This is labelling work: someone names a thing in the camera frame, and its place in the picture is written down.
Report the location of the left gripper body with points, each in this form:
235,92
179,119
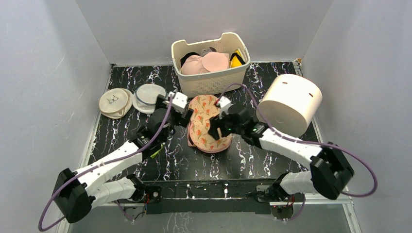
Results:
176,119

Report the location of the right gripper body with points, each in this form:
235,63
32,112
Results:
219,122

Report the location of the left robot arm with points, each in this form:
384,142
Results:
77,192

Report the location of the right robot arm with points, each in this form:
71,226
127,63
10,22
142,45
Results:
328,171

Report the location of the cream plastic laundry basket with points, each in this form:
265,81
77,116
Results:
212,82

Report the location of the pink bra in basket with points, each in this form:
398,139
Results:
211,62

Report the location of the green plastic clip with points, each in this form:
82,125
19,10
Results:
156,153

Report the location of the white cylindrical drum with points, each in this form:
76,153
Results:
289,104

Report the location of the yellow black item in basket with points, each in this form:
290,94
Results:
236,59

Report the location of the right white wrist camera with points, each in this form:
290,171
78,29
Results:
223,104

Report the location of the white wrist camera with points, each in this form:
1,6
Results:
179,101
223,104

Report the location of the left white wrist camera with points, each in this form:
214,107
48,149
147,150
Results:
179,101

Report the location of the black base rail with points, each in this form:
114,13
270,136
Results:
216,196

